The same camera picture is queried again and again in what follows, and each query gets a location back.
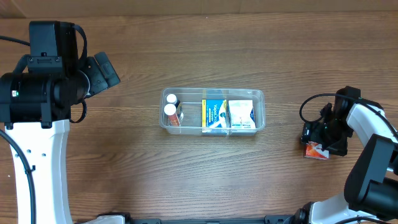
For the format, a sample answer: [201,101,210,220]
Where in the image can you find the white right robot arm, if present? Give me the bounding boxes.
[289,86,397,223]

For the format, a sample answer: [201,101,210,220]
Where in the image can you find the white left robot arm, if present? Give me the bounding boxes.
[5,118,73,223]

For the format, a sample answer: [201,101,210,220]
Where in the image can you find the white blue medicine box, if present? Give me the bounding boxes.
[228,100,256,129]

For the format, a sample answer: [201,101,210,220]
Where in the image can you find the blue yellow VapoDrops box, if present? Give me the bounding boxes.
[201,100,227,128]

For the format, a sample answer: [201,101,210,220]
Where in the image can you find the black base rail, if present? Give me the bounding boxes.
[83,209,308,224]

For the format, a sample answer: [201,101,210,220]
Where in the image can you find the dark bottle white cap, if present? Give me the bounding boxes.
[166,93,180,108]

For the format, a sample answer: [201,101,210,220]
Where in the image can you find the red medicine box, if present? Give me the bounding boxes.
[303,141,330,160]

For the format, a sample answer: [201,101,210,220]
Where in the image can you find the clear plastic container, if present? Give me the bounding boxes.
[159,87,266,136]

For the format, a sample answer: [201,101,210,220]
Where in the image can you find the orange tube white cap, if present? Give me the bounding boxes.
[164,103,180,126]

